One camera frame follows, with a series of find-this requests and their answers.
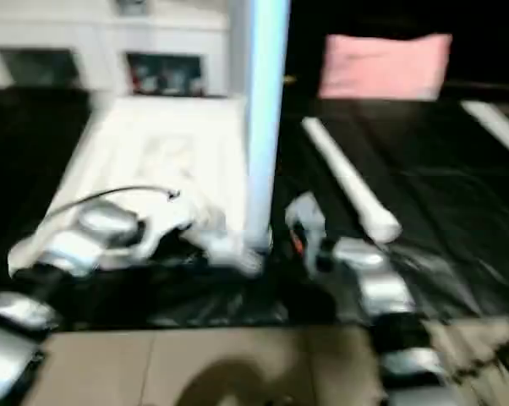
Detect white plastic table top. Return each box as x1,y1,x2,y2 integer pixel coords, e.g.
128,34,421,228
7,93,271,282

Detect black work mat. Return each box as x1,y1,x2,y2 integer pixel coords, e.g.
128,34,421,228
0,85,509,331

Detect red bottle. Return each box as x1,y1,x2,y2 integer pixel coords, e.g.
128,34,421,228
129,61,145,94

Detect pink pillow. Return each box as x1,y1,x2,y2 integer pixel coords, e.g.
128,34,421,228
317,33,455,102

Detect black tripod stand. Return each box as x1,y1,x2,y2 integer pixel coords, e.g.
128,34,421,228
453,334,509,386

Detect white glass-door cabinet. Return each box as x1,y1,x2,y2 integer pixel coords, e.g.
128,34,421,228
0,0,240,99

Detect dark patterned ornament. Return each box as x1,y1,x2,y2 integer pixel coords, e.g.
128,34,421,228
115,0,151,16

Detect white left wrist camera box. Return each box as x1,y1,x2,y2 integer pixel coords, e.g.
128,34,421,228
143,198,232,256

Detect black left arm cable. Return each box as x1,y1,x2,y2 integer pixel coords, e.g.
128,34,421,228
33,185,184,231

